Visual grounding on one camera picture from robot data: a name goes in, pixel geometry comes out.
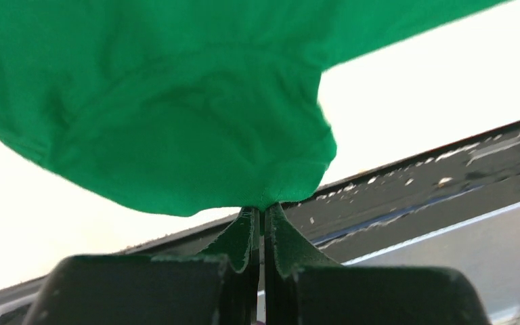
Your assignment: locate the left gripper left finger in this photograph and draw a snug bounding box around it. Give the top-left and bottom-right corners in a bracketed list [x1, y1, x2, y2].
[24, 208, 259, 325]

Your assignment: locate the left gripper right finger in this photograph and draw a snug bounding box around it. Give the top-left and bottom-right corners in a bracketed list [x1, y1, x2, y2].
[264, 204, 489, 325]

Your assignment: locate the green t shirt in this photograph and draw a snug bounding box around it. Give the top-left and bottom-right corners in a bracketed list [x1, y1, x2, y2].
[0, 0, 494, 217]

